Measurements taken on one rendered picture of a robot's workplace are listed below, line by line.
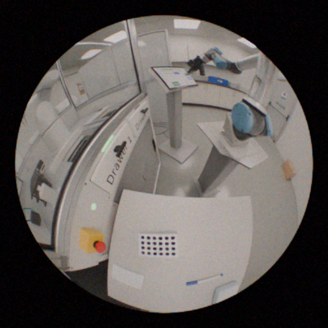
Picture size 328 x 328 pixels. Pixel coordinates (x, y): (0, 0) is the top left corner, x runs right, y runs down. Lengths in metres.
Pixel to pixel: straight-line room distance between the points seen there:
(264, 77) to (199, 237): 0.58
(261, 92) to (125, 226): 0.68
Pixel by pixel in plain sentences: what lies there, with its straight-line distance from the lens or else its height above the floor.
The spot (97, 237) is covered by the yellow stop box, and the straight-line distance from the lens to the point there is 0.33.
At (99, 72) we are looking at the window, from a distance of 0.42.
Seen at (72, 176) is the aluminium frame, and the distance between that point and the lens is 0.28.
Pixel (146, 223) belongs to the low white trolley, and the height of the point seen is 0.76.
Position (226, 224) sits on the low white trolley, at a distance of 0.40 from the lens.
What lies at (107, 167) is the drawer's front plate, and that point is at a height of 0.90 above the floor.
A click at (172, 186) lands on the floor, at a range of 1.19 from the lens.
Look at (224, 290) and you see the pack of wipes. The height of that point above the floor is 0.80.
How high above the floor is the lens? 1.11
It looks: 55 degrees down
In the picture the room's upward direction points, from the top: 10 degrees counter-clockwise
